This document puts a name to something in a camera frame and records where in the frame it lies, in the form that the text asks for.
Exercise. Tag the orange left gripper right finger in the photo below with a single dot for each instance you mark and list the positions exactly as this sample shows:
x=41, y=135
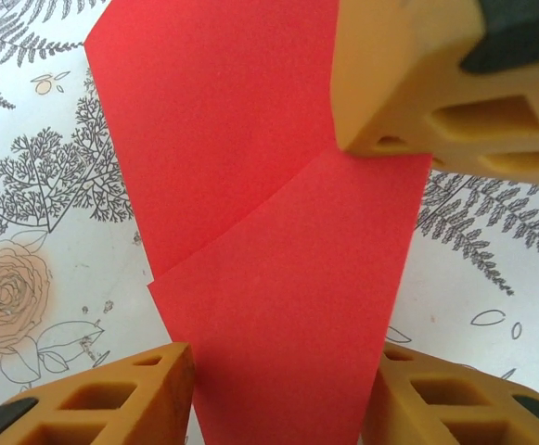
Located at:
x=436, y=408

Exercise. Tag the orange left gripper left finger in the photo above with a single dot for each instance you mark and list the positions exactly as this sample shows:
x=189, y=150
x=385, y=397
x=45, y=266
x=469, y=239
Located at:
x=111, y=408

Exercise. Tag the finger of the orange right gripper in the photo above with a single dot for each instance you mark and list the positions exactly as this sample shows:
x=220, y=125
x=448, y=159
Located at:
x=403, y=69

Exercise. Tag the red cloth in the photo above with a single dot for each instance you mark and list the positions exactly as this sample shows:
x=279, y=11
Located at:
x=250, y=185

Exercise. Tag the floral patterned tablecloth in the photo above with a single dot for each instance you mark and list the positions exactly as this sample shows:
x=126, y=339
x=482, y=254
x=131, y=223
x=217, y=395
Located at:
x=42, y=185

